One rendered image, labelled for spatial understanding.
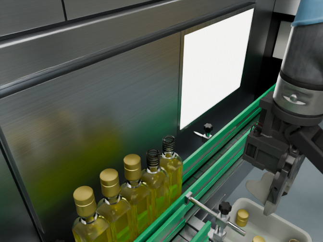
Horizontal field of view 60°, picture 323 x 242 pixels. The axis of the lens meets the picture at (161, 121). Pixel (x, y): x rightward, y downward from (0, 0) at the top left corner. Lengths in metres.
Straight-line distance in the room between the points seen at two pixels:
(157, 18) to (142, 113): 0.24
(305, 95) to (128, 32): 0.38
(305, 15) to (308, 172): 0.93
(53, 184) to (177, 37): 0.45
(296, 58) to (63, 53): 0.37
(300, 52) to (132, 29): 0.36
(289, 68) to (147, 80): 0.38
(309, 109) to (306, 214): 0.71
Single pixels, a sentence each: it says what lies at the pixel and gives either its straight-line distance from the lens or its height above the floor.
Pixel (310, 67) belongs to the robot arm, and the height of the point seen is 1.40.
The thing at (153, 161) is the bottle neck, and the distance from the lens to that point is 0.60.
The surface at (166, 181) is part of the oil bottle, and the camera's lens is 0.65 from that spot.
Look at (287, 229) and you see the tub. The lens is 0.94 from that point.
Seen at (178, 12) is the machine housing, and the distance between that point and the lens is 0.74.
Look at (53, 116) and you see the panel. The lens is 0.56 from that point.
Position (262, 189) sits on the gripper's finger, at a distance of 0.52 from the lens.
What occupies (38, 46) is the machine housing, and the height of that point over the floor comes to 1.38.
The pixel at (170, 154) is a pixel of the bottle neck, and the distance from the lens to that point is 0.65.
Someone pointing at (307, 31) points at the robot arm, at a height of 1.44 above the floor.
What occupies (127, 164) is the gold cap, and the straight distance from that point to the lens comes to 0.55.
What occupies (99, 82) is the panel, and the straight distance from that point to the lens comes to 0.59.
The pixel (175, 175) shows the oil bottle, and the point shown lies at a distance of 0.68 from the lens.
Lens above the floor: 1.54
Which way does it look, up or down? 35 degrees down
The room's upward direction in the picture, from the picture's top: straight up
